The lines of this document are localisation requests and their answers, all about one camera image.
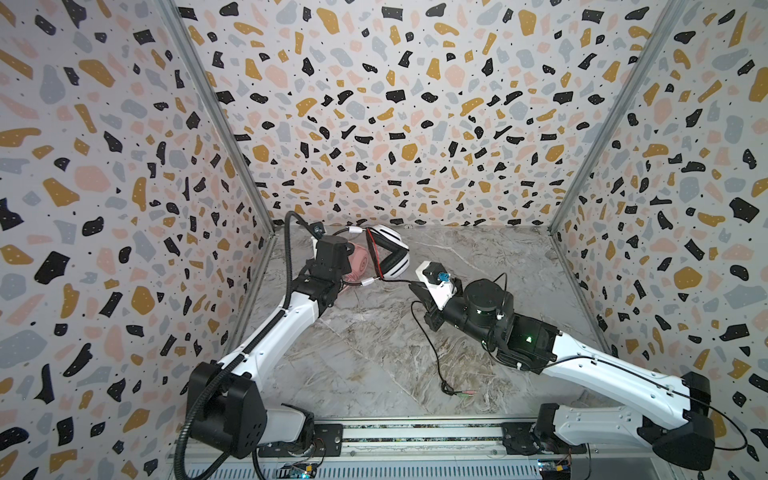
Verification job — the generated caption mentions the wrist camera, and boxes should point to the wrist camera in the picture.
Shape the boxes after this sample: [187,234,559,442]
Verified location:
[305,222,326,254]
[415,261,458,311]

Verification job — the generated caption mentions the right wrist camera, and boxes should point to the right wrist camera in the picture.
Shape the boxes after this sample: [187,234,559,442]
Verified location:
[415,261,458,311]

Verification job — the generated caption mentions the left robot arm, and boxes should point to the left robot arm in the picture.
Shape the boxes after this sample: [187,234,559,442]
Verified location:
[177,235,354,458]

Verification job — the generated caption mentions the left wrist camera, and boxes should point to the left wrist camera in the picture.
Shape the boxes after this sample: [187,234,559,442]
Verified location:
[305,222,326,254]

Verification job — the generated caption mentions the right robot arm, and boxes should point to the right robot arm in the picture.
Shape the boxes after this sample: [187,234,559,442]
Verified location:
[409,279,716,471]

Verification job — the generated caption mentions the white black headphones with cable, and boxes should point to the white black headphones with cable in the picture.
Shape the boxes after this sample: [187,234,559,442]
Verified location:
[331,224,478,398]

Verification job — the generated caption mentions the right circuit board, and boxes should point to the right circuit board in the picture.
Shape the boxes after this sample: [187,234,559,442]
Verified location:
[537,460,572,480]

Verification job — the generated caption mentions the left green circuit board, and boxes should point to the left green circuit board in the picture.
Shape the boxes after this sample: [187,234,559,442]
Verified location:
[277,463,318,479]

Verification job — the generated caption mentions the pink headphones with cable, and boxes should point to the pink headphones with cable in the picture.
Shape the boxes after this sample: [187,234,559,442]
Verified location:
[342,243,375,291]

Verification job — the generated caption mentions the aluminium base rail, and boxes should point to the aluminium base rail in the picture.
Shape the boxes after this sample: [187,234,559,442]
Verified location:
[167,416,676,464]

